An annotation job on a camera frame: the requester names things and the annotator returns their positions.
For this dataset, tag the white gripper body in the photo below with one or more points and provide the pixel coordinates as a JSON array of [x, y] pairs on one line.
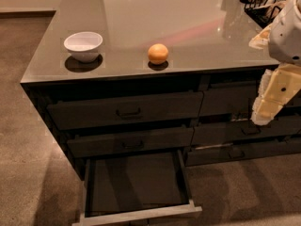
[[287, 40]]

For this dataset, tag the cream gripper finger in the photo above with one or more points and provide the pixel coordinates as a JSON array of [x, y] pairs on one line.
[[276, 89], [261, 40]]

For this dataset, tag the orange fruit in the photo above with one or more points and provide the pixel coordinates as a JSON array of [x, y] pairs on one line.
[[157, 54]]

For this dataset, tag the top right dark drawer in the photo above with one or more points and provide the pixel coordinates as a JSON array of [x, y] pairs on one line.
[[228, 98]]

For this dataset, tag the middle right dark drawer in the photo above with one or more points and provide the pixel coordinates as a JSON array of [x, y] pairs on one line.
[[226, 132]]

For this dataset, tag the top left dark drawer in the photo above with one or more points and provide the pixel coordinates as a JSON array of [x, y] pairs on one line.
[[124, 110]]

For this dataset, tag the open bottom left drawer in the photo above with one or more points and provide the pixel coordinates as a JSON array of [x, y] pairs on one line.
[[136, 190]]

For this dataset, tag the middle left dark drawer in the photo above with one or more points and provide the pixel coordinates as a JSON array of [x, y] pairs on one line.
[[130, 142]]

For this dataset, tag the dark counter cabinet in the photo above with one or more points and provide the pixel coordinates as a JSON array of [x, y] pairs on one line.
[[207, 42]]

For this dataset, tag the white ceramic bowl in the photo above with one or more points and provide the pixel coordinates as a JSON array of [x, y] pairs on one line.
[[84, 46]]

